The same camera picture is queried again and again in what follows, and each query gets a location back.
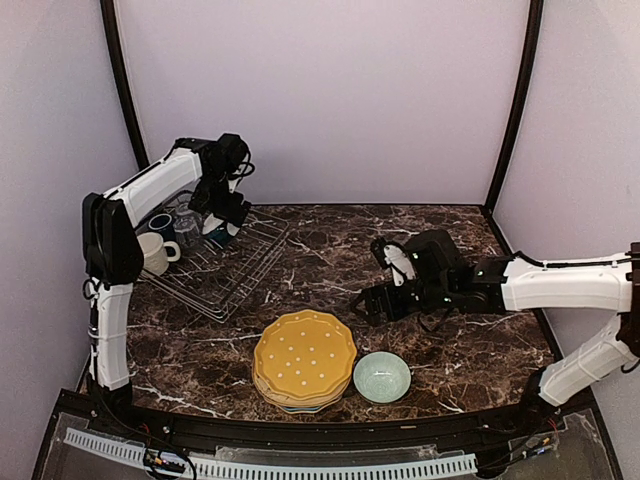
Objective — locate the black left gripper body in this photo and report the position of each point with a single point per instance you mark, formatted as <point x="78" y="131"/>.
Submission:
<point x="213" y="193"/>

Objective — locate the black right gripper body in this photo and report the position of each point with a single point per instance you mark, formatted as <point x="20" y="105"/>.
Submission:
<point x="433" y="295"/>

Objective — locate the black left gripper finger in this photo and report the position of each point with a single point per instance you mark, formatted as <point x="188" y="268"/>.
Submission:
<point x="232" y="229"/>
<point x="210" y="224"/>

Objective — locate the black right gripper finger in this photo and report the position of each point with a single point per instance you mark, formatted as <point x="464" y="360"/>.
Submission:
<point x="373" y="319"/>
<point x="358" y="306"/>

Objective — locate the navy and white bowl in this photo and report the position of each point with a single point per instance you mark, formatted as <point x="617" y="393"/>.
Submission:
<point x="219" y="237"/>

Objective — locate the clear drinking glass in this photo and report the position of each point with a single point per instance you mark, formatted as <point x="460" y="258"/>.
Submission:
<point x="182" y="209"/>
<point x="188" y="230"/>

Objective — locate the navy blue cup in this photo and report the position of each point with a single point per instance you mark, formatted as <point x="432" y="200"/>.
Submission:
<point x="163" y="224"/>

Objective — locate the pale green striped bowl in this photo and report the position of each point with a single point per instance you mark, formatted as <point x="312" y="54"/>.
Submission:
<point x="382" y="377"/>

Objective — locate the blue polka dot plate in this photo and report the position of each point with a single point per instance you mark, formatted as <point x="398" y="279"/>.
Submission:
<point x="301" y="410"/>

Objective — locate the cream ceramic plate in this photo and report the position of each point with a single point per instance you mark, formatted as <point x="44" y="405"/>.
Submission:
<point x="300" y="400"/>

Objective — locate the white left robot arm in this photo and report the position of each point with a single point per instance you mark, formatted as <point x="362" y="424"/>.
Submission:
<point x="111" y="250"/>

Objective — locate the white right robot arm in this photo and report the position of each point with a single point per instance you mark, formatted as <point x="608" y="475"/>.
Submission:
<point x="518" y="282"/>

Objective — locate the cream ribbed mug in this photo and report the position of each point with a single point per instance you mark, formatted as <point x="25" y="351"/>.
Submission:
<point x="158" y="254"/>

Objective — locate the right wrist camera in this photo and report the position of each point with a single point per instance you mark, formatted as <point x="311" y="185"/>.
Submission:
<point x="423" y="257"/>

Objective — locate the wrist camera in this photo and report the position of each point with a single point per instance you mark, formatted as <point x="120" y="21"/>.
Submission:
<point x="423" y="257"/>
<point x="227" y="161"/>

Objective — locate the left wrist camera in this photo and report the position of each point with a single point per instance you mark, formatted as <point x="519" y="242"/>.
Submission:
<point x="227" y="161"/>

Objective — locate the chrome wire dish rack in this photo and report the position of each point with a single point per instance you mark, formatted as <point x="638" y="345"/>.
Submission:
<point x="214" y="281"/>

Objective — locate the white slotted cable duct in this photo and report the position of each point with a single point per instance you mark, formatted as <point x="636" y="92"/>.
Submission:
<point x="245" y="463"/>

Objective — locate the black front rail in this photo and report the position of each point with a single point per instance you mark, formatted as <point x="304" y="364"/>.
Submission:
<point x="572" y="444"/>

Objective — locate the black left frame post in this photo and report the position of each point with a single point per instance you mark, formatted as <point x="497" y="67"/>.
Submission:
<point x="119" y="72"/>

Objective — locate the black frame post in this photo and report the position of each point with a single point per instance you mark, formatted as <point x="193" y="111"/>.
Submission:
<point x="119" y="72"/>
<point x="521" y="89"/>

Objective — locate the black right frame post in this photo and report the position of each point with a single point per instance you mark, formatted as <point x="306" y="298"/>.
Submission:
<point x="521" y="89"/>

